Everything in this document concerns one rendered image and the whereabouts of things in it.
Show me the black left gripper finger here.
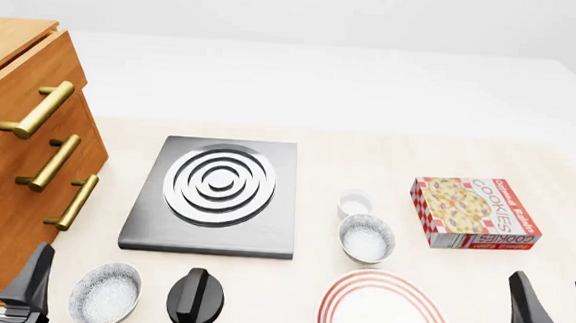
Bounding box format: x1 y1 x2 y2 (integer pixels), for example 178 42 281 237
0 239 57 316

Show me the patterned bowl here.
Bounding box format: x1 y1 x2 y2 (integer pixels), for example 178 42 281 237
66 259 144 323
336 212 398 267

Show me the flat stove plate with rings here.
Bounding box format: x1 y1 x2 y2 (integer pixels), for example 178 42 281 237
117 132 302 261

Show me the white plate with red rings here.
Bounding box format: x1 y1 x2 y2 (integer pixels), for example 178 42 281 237
314 265 460 323

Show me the small white ramekin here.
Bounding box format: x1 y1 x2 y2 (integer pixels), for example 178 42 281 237
335 188 377 225

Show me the wooden drawer, medium front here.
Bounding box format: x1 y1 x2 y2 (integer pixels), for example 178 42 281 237
0 83 104 271

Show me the printed cookie box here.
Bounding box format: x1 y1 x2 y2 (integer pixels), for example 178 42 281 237
406 172 547 256

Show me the wooden drawer, smallest front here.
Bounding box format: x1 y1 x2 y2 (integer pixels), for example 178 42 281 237
0 119 112 312

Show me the round black stove knob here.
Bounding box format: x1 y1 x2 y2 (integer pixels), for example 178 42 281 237
165 265 227 323

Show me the wooden drawer, largest front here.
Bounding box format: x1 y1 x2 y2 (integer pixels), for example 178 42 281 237
0 26 93 203

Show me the brass drawer handle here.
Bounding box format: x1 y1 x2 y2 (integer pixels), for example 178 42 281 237
0 76 77 143
42 171 101 234
14 130 82 196

